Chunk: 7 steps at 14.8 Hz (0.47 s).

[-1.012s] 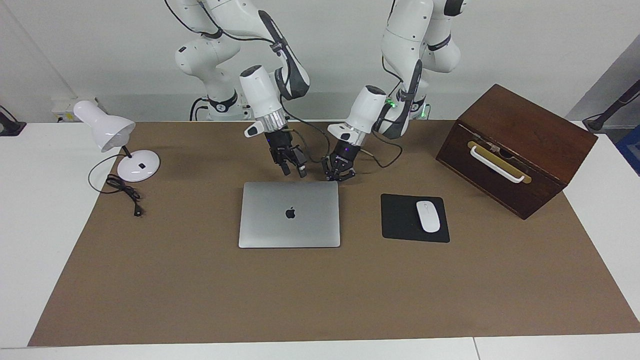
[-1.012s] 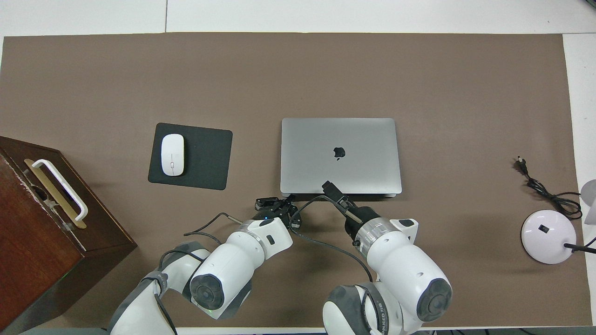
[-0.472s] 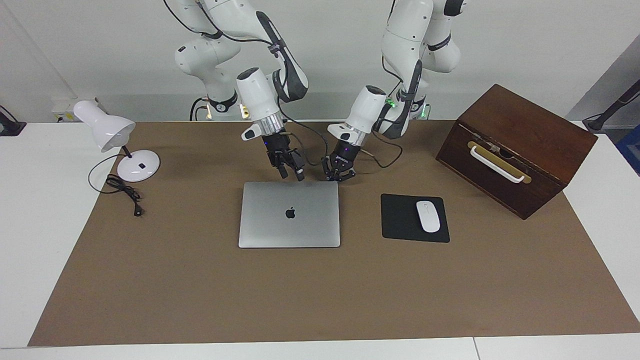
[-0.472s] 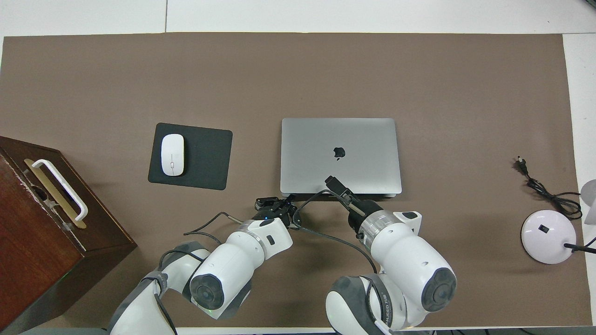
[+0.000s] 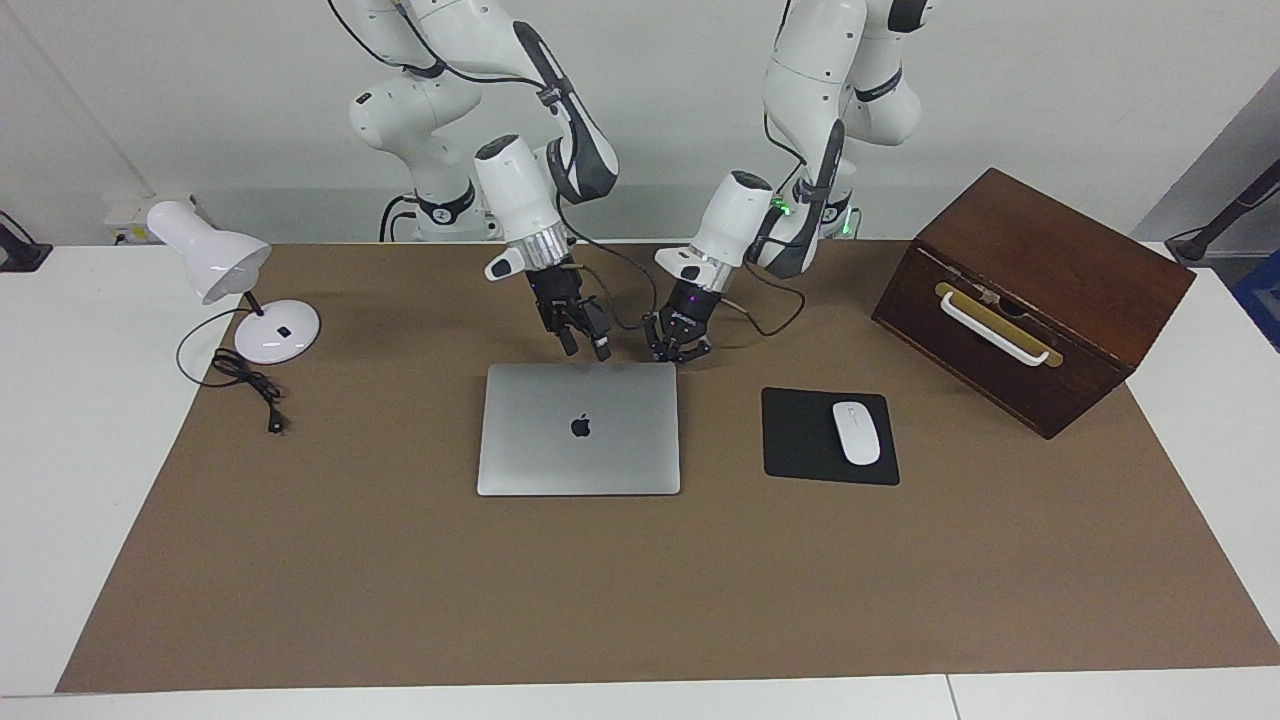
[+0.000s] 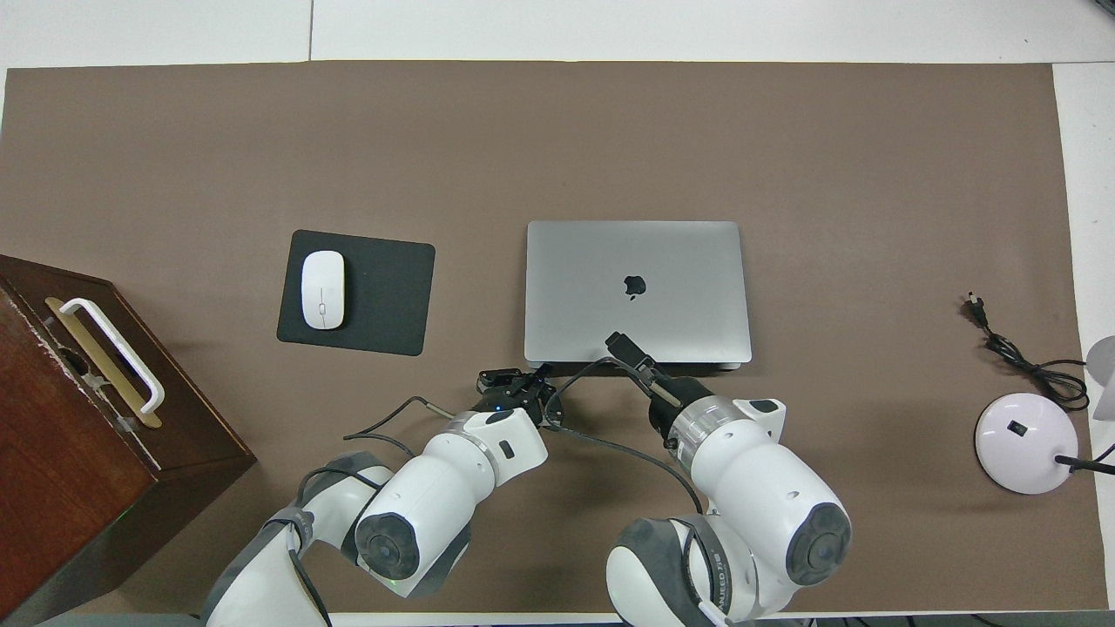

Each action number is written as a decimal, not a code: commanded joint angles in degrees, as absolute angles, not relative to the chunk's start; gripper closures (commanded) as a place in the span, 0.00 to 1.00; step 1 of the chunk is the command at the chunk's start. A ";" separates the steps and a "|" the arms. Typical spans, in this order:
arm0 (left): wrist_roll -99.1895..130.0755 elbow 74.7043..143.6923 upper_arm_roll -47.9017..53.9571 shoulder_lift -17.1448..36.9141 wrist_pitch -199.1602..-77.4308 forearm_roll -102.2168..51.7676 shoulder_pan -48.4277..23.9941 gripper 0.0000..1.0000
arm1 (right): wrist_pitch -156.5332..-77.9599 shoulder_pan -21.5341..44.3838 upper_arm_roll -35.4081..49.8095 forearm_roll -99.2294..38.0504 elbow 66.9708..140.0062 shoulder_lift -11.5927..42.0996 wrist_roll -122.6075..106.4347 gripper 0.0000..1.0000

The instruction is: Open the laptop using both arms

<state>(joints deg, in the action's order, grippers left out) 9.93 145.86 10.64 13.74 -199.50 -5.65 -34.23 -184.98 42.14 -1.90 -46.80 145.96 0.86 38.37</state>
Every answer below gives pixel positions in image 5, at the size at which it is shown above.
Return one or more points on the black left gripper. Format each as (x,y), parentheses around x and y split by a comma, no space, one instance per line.
(685,310)

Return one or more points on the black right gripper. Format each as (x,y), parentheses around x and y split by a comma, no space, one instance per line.
(560,300)

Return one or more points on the silver laptop with apple logo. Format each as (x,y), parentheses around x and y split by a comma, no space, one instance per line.
(540,450)

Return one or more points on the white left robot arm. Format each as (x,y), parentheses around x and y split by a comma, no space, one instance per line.
(735,215)

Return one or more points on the black mouse pad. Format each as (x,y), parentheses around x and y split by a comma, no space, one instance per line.
(800,440)

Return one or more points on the white computer mouse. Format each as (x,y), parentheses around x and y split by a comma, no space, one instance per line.
(857,435)

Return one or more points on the brown table mat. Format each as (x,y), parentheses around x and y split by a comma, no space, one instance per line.
(600,600)

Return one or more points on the white desk lamp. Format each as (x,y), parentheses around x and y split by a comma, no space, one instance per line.
(215,255)

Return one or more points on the dark brown wooden box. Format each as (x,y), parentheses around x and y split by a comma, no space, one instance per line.
(1060,250)

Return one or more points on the white power strip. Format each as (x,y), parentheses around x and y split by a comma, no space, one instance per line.
(130,215)

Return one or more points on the black tripod stand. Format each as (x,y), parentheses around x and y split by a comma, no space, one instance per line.
(1200,245)

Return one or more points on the black stand foot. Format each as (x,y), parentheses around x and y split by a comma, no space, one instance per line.
(20,255)

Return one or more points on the blue crate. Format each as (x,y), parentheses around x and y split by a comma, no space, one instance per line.
(1262,295)

